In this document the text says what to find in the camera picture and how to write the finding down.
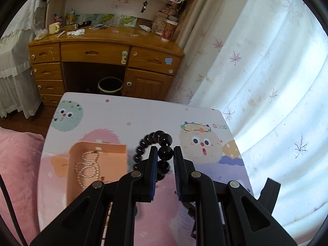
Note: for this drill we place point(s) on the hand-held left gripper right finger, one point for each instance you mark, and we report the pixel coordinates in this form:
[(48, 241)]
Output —
[(177, 182)]

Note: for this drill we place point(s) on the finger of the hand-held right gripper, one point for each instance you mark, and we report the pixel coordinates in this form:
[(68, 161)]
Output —
[(269, 193)]

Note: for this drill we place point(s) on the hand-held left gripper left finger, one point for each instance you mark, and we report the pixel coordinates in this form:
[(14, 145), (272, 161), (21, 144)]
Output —
[(151, 176)]

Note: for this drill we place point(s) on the pearl bow ornament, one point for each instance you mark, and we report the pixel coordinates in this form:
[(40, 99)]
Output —
[(84, 154)]

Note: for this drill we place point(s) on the cartoon printed tablecloth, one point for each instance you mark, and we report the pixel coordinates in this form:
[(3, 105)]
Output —
[(143, 115)]

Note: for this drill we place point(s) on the dark waste bin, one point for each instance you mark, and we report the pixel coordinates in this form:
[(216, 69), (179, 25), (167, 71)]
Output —
[(110, 85)]

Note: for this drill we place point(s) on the blue sticker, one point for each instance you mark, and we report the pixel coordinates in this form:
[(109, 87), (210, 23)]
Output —
[(169, 61)]

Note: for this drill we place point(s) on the white floral curtain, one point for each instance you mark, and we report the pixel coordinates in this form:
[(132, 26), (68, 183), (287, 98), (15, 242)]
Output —
[(269, 69)]

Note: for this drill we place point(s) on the pink cushion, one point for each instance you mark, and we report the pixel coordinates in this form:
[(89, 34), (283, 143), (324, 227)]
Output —
[(20, 171)]

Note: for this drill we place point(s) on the wooden desk with drawers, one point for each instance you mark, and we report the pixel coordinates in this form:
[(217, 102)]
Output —
[(102, 39)]

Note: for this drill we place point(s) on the red paper cup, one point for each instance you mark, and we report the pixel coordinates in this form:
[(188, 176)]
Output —
[(169, 32)]

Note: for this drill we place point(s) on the small white bottle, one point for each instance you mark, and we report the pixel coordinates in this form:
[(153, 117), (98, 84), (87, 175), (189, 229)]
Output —
[(144, 28)]

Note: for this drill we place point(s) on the beige patterned bag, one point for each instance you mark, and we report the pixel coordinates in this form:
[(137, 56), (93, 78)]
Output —
[(158, 25)]

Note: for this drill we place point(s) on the crumpled white tissue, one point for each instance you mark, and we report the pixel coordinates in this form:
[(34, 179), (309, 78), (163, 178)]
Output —
[(75, 32)]

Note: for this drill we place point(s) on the green photo strip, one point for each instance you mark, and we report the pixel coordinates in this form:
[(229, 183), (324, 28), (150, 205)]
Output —
[(107, 19)]

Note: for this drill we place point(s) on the white lace furniture cover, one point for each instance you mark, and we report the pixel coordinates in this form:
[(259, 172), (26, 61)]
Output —
[(15, 82)]

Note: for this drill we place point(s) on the black tube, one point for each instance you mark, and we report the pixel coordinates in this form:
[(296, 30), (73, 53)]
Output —
[(82, 24)]

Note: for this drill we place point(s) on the cream mug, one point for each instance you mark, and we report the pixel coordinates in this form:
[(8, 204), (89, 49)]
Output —
[(54, 28)]

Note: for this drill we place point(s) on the wooden desk hutch shelf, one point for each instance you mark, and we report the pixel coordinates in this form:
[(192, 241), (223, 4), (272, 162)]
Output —
[(87, 5)]

